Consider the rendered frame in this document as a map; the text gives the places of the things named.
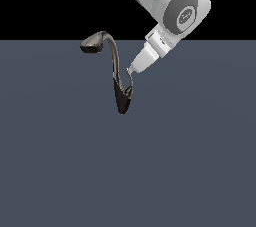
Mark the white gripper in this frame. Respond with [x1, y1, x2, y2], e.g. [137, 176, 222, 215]
[128, 26, 178, 74]

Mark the thin metal faucet handle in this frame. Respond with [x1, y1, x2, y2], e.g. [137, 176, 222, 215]
[123, 66, 135, 99]

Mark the dark metal faucet spout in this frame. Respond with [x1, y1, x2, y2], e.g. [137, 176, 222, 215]
[79, 30, 134, 116]

